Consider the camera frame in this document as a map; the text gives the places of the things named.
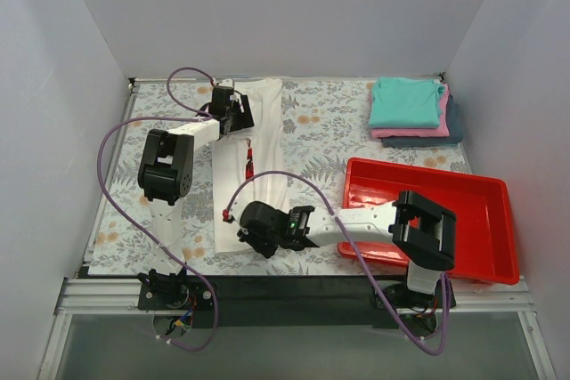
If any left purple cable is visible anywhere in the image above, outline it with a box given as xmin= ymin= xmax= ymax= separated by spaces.
xmin=97 ymin=67 xmax=220 ymax=352

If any aluminium frame rail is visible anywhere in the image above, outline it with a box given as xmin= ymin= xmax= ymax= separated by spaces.
xmin=38 ymin=277 xmax=556 ymax=379

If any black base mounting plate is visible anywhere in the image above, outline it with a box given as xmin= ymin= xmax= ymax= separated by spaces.
xmin=137 ymin=273 xmax=460 ymax=328

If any folded dark blue t-shirt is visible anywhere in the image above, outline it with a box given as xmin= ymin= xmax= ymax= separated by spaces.
xmin=382 ymin=95 xmax=464 ymax=148

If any floral patterned table mat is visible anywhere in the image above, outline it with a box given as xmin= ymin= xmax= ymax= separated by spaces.
xmin=85 ymin=80 xmax=469 ymax=276

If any folded teal t-shirt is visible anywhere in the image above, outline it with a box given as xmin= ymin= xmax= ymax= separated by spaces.
xmin=369 ymin=77 xmax=447 ymax=129

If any folded pink t-shirt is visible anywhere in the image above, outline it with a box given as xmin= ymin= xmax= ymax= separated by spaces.
xmin=370 ymin=84 xmax=450 ymax=139

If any red plastic tray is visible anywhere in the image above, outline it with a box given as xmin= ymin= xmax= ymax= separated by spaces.
xmin=343 ymin=158 xmax=519 ymax=285

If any white coca-cola t-shirt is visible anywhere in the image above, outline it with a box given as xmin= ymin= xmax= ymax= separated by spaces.
xmin=212 ymin=78 xmax=285 ymax=255

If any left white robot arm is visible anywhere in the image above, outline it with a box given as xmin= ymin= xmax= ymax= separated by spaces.
xmin=138 ymin=85 xmax=255 ymax=309

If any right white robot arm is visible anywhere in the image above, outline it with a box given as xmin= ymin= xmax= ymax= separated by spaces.
xmin=237 ymin=190 xmax=457 ymax=307

